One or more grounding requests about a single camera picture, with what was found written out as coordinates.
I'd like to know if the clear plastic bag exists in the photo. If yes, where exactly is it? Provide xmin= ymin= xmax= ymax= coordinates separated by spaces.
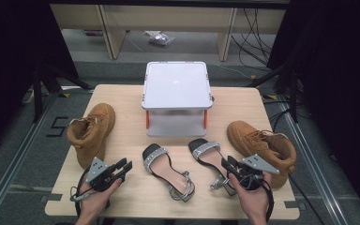
xmin=143 ymin=30 xmax=175 ymax=47

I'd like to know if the person's right hand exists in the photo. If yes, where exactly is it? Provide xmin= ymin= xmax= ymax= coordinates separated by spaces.
xmin=229 ymin=171 xmax=273 ymax=218

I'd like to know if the person's left hand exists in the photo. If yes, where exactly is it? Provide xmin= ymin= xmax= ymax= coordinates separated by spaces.
xmin=76 ymin=178 xmax=123 ymax=219

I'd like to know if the silver cable plug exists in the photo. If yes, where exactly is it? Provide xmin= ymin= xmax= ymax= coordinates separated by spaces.
xmin=69 ymin=191 xmax=92 ymax=203

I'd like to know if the white two-tier shoe rack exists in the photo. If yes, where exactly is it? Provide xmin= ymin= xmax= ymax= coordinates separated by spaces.
xmin=141 ymin=60 xmax=214 ymax=138

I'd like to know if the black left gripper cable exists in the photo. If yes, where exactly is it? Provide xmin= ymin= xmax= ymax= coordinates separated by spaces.
xmin=69 ymin=168 xmax=92 ymax=218

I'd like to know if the thin black floor cable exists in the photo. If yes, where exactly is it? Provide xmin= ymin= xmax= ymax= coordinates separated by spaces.
xmin=288 ymin=173 xmax=327 ymax=225

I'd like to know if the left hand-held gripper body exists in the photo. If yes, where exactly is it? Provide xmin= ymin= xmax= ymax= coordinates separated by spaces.
xmin=85 ymin=157 xmax=126 ymax=192

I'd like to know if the black metal stand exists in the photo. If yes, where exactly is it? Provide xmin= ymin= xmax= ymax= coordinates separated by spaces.
xmin=247 ymin=59 xmax=300 ymax=125
xmin=32 ymin=62 xmax=92 ymax=124

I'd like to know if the black silver strap sandal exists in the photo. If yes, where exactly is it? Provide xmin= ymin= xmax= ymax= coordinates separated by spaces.
xmin=187 ymin=138 xmax=238 ymax=197
xmin=142 ymin=142 xmax=196 ymax=203

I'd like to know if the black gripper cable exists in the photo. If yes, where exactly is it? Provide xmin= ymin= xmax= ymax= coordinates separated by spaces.
xmin=69 ymin=168 xmax=92 ymax=218
xmin=256 ymin=174 xmax=276 ymax=223

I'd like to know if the bundle of black floor cables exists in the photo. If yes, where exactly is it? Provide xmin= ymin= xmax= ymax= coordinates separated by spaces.
xmin=230 ymin=7 xmax=276 ymax=68

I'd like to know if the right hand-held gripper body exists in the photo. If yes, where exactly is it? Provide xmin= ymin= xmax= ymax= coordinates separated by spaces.
xmin=231 ymin=154 xmax=280 ymax=190

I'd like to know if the beige desk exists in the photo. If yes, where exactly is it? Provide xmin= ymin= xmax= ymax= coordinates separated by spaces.
xmin=50 ymin=3 xmax=287 ymax=62

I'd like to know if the aluminium floor rail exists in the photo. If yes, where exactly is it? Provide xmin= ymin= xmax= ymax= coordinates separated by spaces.
xmin=0 ymin=92 xmax=60 ymax=221
xmin=276 ymin=99 xmax=351 ymax=225

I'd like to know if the tan lace-up boot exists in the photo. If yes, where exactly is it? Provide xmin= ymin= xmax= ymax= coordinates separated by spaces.
xmin=226 ymin=120 xmax=297 ymax=189
xmin=66 ymin=102 xmax=116 ymax=170

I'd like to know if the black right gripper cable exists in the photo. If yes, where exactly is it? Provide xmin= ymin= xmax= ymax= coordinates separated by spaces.
xmin=256 ymin=174 xmax=276 ymax=223

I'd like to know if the black curtain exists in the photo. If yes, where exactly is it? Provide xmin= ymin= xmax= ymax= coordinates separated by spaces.
xmin=266 ymin=0 xmax=360 ymax=219
xmin=0 ymin=0 xmax=80 ymax=158

